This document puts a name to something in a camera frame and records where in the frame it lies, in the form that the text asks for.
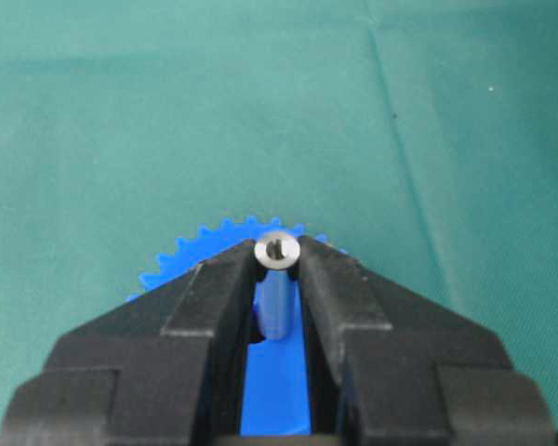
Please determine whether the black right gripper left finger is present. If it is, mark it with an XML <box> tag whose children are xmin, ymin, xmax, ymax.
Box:
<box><xmin>0</xmin><ymin>241</ymin><xmax>258</xmax><ymax>445</ymax></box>

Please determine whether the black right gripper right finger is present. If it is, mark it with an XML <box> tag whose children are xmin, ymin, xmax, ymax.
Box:
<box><xmin>298</xmin><ymin>236</ymin><xmax>556</xmax><ymax>445</ymax></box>

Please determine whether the metal shaft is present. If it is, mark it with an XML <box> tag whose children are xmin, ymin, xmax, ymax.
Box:
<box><xmin>254</xmin><ymin>230</ymin><xmax>301</xmax><ymax>271</ymax></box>

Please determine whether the green table mat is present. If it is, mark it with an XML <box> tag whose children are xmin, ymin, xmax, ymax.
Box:
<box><xmin>0</xmin><ymin>1</ymin><xmax>558</xmax><ymax>427</ymax></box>

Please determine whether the blue plastic gear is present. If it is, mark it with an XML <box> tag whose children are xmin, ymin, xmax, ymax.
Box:
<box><xmin>128</xmin><ymin>214</ymin><xmax>350</xmax><ymax>438</ymax></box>

